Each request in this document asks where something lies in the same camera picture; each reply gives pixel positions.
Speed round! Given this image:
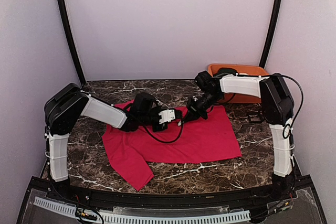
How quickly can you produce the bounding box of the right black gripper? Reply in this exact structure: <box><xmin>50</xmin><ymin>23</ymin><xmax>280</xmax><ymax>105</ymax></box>
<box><xmin>182</xmin><ymin>90</ymin><xmax>223</xmax><ymax>122</ymax></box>

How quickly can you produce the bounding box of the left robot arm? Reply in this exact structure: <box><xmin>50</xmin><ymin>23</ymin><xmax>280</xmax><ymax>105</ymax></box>
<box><xmin>44</xmin><ymin>83</ymin><xmax>183</xmax><ymax>201</ymax></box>

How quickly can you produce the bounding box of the red t-shirt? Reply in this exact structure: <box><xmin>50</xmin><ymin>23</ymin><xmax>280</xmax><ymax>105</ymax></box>
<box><xmin>102</xmin><ymin>106</ymin><xmax>241</xmax><ymax>191</ymax></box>

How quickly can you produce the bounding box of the dark green garment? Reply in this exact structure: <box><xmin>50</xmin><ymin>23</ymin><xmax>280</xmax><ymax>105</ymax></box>
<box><xmin>214</xmin><ymin>68</ymin><xmax>237</xmax><ymax>76</ymax></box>

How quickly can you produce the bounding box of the black front rail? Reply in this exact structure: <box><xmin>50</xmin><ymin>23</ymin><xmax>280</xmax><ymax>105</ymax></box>
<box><xmin>28</xmin><ymin>176</ymin><xmax>313</xmax><ymax>213</ymax></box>

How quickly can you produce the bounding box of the orange plastic basin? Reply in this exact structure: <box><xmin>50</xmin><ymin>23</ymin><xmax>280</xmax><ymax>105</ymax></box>
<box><xmin>207</xmin><ymin>63</ymin><xmax>268</xmax><ymax>104</ymax></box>

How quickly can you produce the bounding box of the white slotted cable duct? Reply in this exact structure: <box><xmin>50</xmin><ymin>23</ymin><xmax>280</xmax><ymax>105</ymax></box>
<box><xmin>33</xmin><ymin>197</ymin><xmax>251</xmax><ymax>223</ymax></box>

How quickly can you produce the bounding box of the right black frame post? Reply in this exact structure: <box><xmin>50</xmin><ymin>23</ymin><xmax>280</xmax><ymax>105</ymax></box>
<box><xmin>259</xmin><ymin>0</ymin><xmax>282</xmax><ymax>68</ymax></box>

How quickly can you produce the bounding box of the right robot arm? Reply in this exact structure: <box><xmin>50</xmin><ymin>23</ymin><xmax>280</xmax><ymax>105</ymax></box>
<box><xmin>182</xmin><ymin>69</ymin><xmax>299</xmax><ymax>200</ymax></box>

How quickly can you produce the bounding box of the black frame post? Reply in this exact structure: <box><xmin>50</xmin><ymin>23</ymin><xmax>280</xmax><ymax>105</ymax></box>
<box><xmin>57</xmin><ymin>0</ymin><xmax>86</xmax><ymax>86</ymax></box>
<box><xmin>259</xmin><ymin>0</ymin><xmax>282</xmax><ymax>68</ymax></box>

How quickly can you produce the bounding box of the left black frame post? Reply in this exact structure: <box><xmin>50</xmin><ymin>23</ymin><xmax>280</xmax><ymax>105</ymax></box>
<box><xmin>57</xmin><ymin>0</ymin><xmax>86</xmax><ymax>86</ymax></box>

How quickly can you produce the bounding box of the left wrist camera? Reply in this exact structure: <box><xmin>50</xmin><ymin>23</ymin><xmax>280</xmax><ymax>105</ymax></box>
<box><xmin>159</xmin><ymin>109</ymin><xmax>183</xmax><ymax>124</ymax></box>

